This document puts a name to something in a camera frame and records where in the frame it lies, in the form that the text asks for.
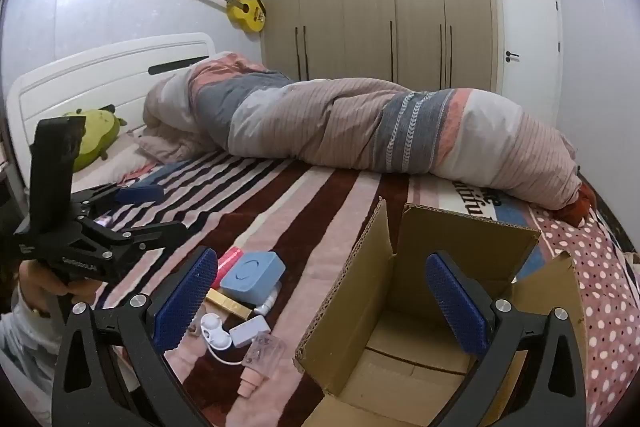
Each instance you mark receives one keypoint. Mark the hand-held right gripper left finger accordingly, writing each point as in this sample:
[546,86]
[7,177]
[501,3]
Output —
[185,302]

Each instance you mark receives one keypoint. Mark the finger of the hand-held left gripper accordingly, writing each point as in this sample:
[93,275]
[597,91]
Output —
[140,195]
[135,238]

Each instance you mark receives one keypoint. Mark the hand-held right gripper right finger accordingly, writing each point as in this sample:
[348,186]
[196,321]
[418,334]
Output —
[457,307]

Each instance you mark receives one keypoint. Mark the white contact lens case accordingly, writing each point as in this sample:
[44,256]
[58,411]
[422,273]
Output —
[215,331]

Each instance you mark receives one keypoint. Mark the gold rectangular box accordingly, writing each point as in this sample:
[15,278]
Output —
[227,302]

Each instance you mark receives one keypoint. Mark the pink tube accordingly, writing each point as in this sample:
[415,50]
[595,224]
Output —
[231,260]

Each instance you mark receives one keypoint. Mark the white charger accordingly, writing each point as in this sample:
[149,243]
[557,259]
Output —
[248,332]

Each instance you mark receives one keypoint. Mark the blue square case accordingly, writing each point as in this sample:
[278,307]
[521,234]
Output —
[252,274]

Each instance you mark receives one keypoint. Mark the brown cardboard box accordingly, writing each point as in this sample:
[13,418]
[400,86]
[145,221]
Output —
[400,357]

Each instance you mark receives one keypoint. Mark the small white bottle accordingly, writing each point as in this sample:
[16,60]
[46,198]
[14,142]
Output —
[265,304]

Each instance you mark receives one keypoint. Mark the clear pink-capped bottle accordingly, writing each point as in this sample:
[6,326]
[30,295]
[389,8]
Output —
[262,354]

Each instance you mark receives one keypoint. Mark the person's left forearm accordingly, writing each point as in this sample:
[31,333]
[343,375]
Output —
[25,347]

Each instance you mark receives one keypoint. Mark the person's left hand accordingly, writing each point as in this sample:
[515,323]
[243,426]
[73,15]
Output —
[37,287]

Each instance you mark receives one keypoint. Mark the pink pillow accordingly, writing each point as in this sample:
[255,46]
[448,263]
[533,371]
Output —
[115,159]

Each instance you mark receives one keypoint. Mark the green plush toy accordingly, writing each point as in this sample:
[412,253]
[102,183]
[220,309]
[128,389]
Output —
[97,132]

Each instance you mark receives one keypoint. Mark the white bed headboard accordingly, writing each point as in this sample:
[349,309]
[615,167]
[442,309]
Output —
[100,72]

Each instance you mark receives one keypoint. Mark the blue white printed mat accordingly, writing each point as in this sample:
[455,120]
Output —
[465,197]

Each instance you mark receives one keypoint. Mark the polka-dot blanket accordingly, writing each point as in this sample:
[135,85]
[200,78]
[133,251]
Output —
[600,307]

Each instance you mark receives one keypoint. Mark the striped plush blanket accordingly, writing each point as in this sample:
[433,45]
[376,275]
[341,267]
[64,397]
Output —
[300,207]

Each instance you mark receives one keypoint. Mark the red plush cloth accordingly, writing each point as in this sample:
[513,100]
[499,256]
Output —
[580,207]

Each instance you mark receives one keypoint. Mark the rolled striped quilt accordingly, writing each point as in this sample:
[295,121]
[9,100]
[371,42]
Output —
[350,122]

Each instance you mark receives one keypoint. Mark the white door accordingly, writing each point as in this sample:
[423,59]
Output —
[527,32]

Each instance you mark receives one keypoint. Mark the beige wardrobe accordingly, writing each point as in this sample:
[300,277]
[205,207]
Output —
[375,7]

